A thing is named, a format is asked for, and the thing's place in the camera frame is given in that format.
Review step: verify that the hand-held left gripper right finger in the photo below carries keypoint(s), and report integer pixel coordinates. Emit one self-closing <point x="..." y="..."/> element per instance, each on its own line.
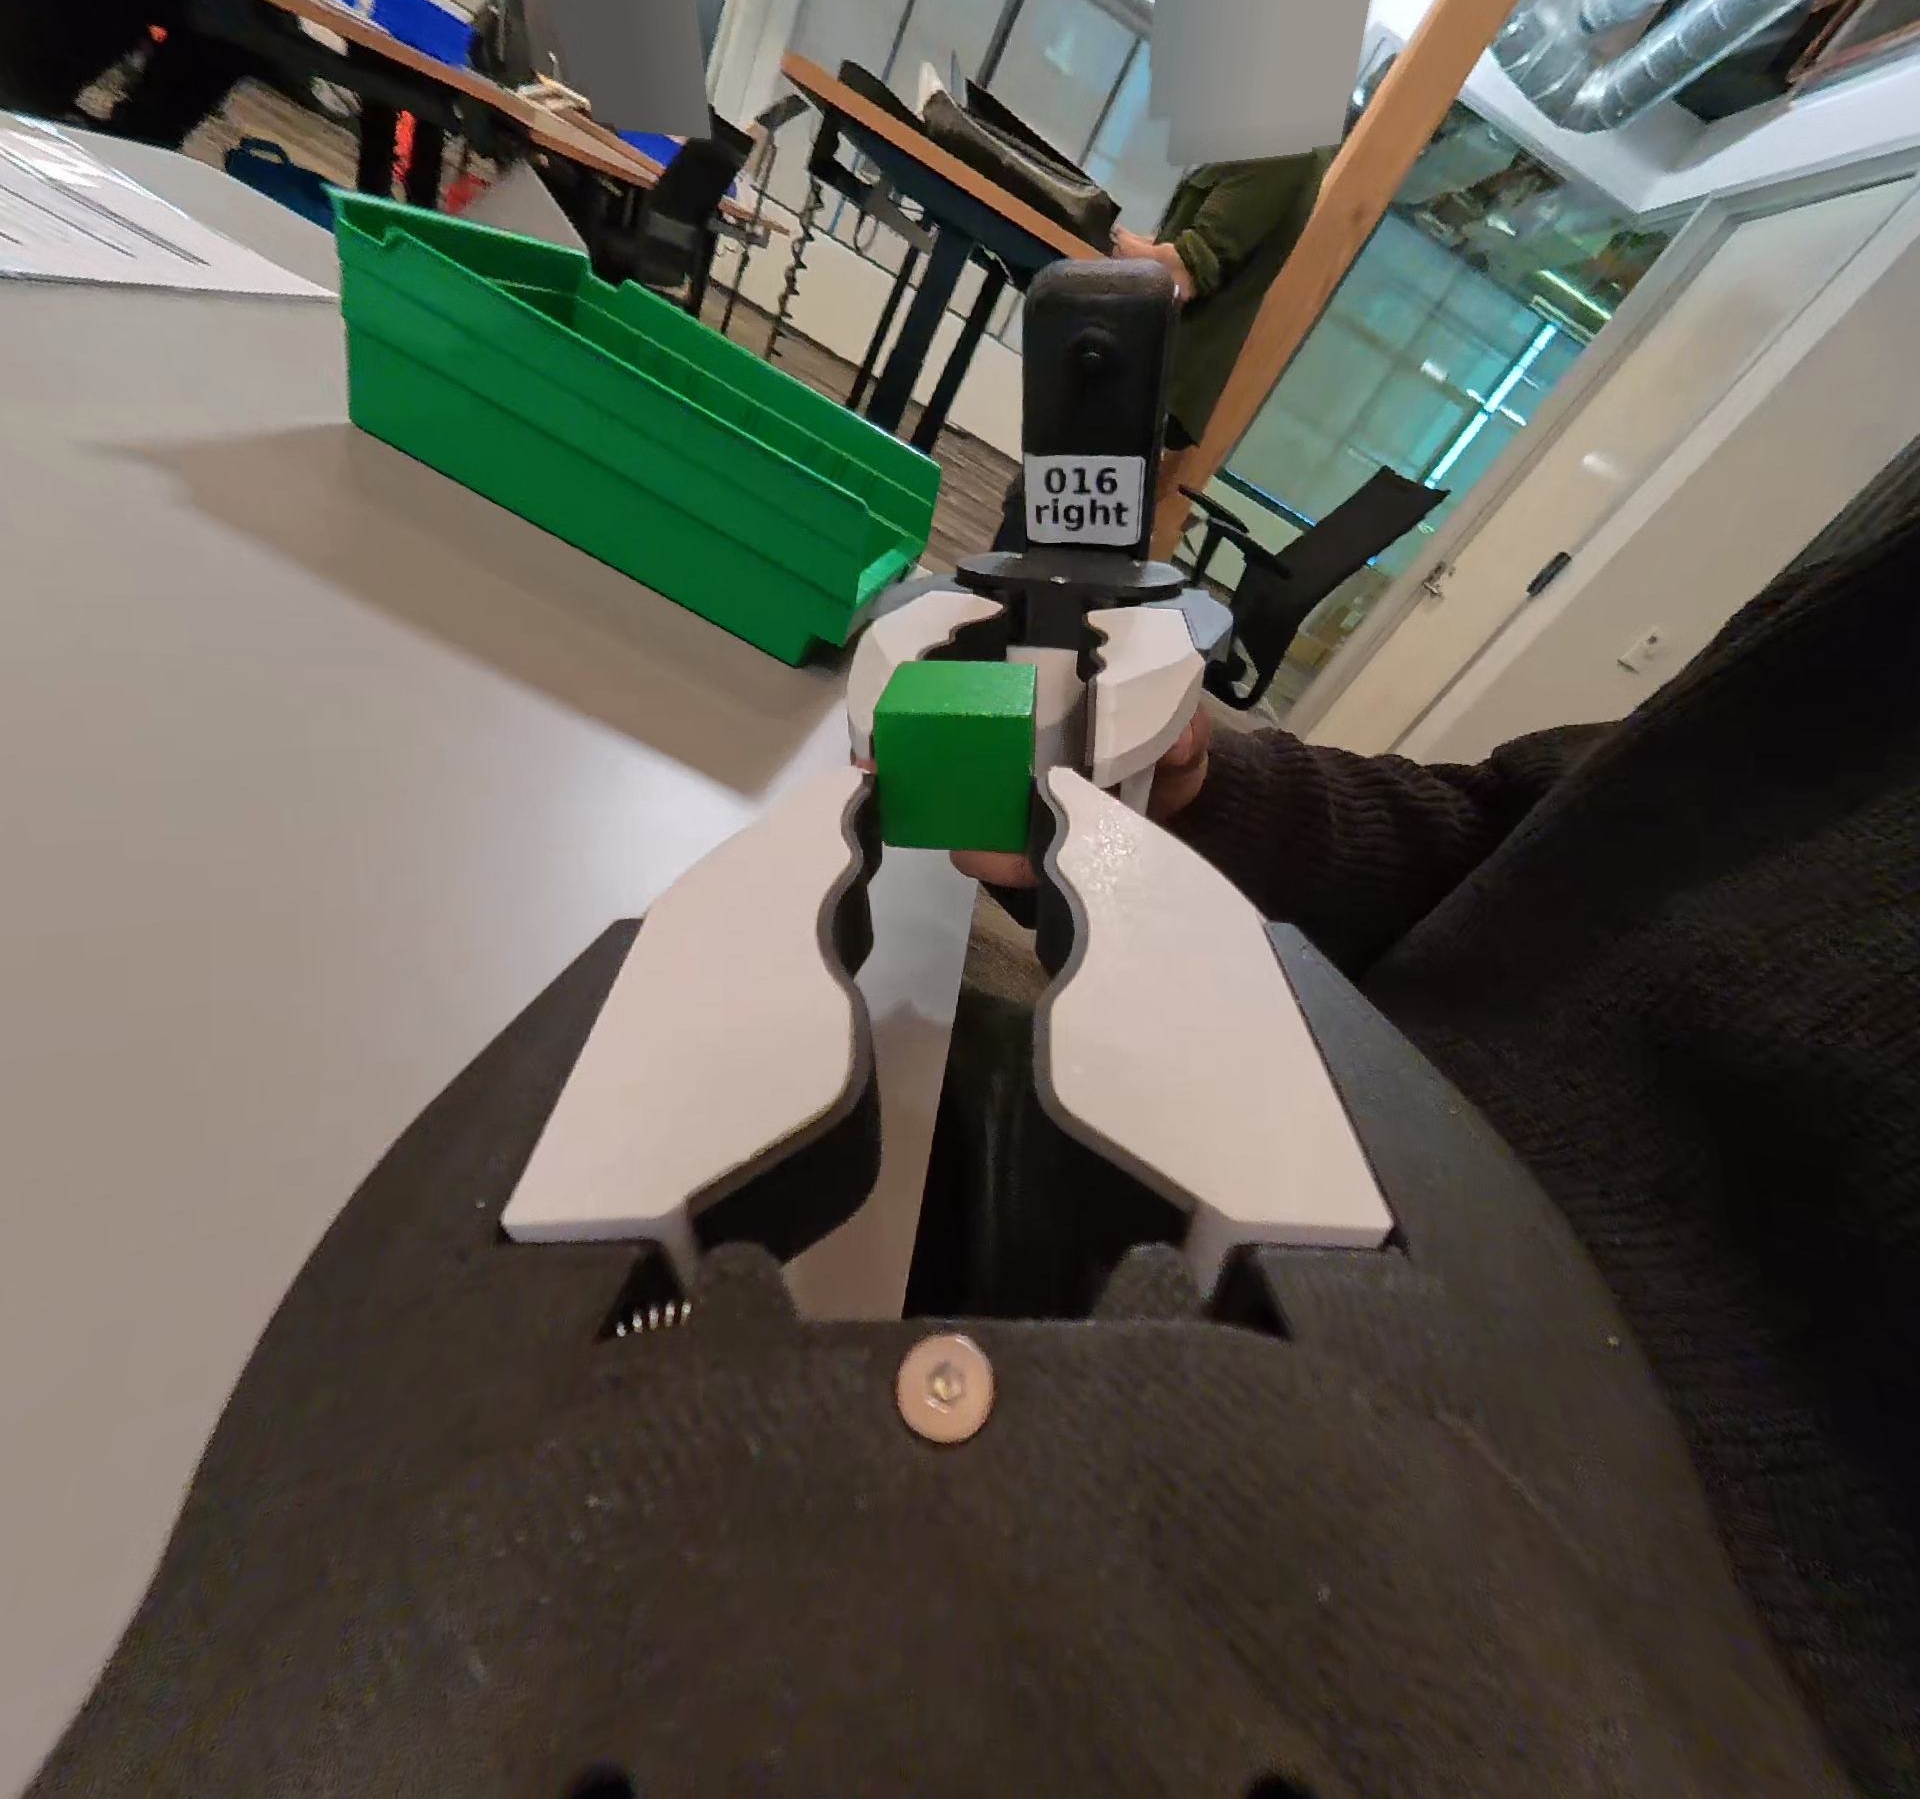
<point x="1200" y="1063"/>

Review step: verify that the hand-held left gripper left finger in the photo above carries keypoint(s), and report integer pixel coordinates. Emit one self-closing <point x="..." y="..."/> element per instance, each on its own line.
<point x="720" y="1063"/>

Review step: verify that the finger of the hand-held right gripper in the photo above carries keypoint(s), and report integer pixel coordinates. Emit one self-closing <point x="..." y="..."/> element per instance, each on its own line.
<point x="1148" y="704"/>
<point x="886" y="640"/>

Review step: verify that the green cube block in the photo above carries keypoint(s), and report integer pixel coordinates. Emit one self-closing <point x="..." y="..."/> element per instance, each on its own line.
<point x="953" y="764"/>

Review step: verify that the green plastic bin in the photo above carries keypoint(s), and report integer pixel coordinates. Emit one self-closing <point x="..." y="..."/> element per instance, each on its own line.
<point x="600" y="420"/>

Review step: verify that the white desk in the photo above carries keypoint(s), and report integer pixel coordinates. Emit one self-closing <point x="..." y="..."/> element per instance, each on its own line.
<point x="300" y="778"/>

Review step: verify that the person's right hand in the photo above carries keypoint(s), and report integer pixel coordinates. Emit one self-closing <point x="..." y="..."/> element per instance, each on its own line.
<point x="1184" y="776"/>

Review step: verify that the wooden-top table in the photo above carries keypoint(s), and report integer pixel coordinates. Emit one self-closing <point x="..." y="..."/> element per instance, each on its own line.
<point x="937" y="331"/>
<point x="382" y="142"/>

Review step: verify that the black bag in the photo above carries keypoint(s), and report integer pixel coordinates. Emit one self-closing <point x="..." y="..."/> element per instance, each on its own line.
<point x="1022" y="186"/>

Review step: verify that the person's dark trousers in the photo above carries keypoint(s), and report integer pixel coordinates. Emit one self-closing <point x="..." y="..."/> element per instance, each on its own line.
<point x="1022" y="1200"/>

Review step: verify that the black office chair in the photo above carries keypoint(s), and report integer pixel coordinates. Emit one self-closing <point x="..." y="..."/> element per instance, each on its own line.
<point x="1322" y="554"/>
<point x="674" y="225"/>

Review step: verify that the white door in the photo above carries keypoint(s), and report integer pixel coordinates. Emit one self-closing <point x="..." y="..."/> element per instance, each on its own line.
<point x="1651" y="480"/>

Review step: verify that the blue bag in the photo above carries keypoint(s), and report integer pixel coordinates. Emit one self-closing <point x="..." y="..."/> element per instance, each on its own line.
<point x="286" y="186"/>

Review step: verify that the white printed paper sheet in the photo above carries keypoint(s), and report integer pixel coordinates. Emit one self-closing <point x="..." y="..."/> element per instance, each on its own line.
<point x="104" y="225"/>

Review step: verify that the wall switch plate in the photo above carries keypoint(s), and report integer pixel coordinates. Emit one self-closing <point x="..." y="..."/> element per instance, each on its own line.
<point x="1644" y="652"/>

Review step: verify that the silver ventilation duct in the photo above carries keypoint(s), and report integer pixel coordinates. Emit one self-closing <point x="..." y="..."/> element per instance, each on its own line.
<point x="1696" y="29"/>

